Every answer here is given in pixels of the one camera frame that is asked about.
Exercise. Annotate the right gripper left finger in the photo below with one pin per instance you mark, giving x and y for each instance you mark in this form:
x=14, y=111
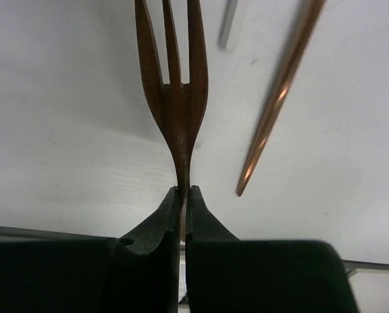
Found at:
x=46, y=271

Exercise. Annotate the copper fork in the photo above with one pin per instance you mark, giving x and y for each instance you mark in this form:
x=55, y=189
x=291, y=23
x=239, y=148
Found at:
x=178, y=109

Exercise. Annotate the copper chopstick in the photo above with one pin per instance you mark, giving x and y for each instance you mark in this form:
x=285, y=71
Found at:
x=295, y=46

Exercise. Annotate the silver chopstick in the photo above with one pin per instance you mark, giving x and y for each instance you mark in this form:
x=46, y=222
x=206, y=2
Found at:
x=229, y=31

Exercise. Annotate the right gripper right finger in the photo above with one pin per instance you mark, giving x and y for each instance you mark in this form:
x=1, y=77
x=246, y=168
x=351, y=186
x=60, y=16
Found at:
x=226, y=274

